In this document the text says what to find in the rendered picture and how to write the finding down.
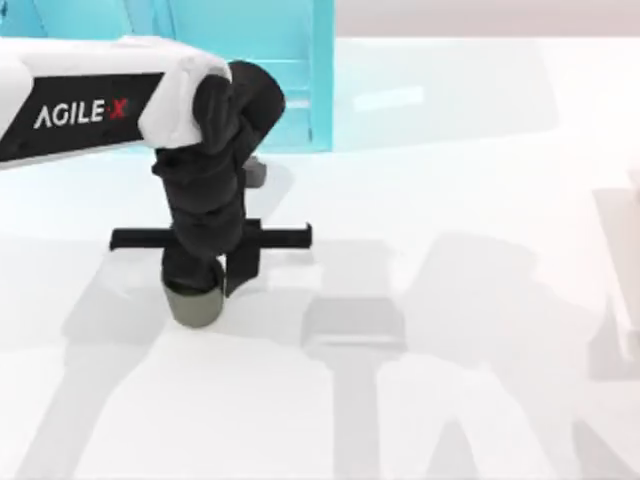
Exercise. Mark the grey-green cup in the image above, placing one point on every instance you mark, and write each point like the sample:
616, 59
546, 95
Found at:
197, 310

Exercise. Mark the light blue rack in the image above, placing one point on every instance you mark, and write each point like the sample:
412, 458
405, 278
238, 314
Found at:
320, 75

